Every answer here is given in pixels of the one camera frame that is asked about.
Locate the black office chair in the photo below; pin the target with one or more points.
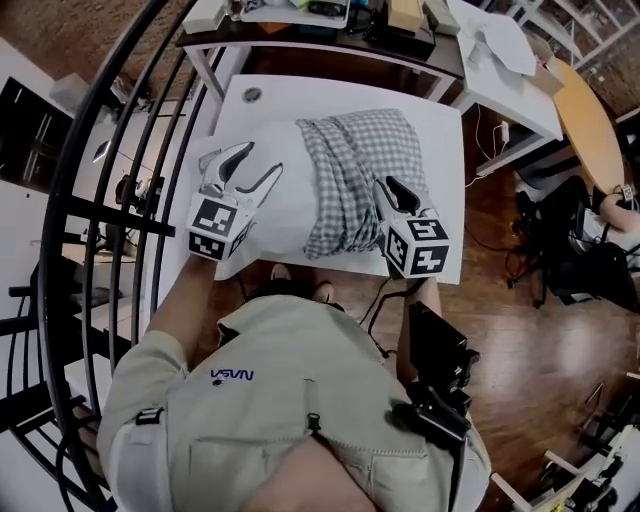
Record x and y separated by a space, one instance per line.
545 210
600 280

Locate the black metal railing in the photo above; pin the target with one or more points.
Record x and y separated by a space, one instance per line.
125 219

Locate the white side table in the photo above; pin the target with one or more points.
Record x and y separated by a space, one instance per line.
510 95

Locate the white work table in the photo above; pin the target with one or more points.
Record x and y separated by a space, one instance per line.
445 150

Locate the white pillow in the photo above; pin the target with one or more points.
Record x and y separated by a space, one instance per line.
285 200

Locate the white power adapter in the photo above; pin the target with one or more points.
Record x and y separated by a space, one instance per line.
502 133

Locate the white paper sheet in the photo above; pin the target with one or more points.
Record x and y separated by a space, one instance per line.
505 45

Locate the person's right shoe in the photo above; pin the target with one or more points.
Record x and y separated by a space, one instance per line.
324 292

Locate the open cardboard box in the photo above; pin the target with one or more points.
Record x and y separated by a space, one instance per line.
547 80

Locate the round wooden table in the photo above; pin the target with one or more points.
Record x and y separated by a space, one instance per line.
590 120

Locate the small closed cardboard box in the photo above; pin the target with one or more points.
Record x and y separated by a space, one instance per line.
405 15

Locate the black clip-mounted screen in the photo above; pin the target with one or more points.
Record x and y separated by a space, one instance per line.
435 335

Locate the person's left forearm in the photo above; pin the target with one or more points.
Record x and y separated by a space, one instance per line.
185 295

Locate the flat white box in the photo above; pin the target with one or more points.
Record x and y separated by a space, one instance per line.
202 20

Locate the pale cube box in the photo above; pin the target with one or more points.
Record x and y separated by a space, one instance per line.
70 89

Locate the white shelf unit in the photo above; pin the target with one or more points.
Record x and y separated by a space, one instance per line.
575 25

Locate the dark-topped white-framed table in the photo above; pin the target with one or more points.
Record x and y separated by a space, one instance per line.
445 55

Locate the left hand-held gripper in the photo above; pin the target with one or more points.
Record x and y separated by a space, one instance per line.
215 225

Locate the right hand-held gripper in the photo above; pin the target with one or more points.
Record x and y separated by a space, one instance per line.
415 245

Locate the white paper cup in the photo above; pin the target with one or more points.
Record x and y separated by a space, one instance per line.
476 54

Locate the person's left shoe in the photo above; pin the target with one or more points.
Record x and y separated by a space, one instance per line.
280 273

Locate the white plastic tray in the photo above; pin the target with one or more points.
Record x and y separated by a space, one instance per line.
295 20

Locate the black flat box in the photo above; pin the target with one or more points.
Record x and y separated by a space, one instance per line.
405 45

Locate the black cabinet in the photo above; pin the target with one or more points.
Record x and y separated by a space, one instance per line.
30 135

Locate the person's shoe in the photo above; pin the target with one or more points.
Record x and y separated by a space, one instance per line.
324 292
280 273

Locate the grey rectangular box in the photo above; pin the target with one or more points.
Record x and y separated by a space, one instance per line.
440 17

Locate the beige zip vest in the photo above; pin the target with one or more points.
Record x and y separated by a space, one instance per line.
280 370

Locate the grey checked pillowcase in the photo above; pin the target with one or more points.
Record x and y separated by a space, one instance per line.
360 165

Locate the person's bare chest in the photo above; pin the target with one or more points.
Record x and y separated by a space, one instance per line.
315 482

